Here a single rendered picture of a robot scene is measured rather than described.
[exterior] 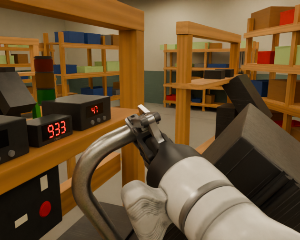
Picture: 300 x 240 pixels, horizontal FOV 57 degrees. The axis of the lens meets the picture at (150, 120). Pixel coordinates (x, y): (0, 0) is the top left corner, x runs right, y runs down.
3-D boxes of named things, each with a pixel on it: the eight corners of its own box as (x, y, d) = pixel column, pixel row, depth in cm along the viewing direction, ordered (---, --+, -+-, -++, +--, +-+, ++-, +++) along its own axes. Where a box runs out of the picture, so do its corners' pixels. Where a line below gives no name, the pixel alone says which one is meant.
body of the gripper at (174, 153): (219, 197, 35) (180, 159, 42) (212, 145, 30) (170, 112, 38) (168, 228, 33) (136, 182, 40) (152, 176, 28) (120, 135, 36)
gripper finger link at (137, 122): (163, 119, 34) (151, 124, 40) (156, 105, 34) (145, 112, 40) (143, 128, 33) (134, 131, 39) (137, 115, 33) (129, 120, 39)
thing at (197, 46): (249, 116, 841) (255, 39, 792) (157, 106, 1006) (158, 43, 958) (253, 113, 886) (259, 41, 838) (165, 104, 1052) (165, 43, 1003)
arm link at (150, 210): (115, 187, 28) (140, 232, 23) (207, 139, 31) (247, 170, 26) (138, 241, 32) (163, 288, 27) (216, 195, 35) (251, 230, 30)
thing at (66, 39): (137, 123, 751) (136, 35, 701) (68, 147, 548) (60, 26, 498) (121, 121, 779) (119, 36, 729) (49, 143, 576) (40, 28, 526)
